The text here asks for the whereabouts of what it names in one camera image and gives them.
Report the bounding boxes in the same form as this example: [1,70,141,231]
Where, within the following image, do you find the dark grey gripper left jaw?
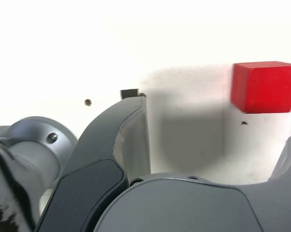
[35,95,152,232]

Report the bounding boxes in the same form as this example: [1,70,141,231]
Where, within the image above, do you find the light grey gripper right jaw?
[93,129,291,232]

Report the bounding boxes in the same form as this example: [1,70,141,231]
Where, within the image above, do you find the red cube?
[230,60,291,114]

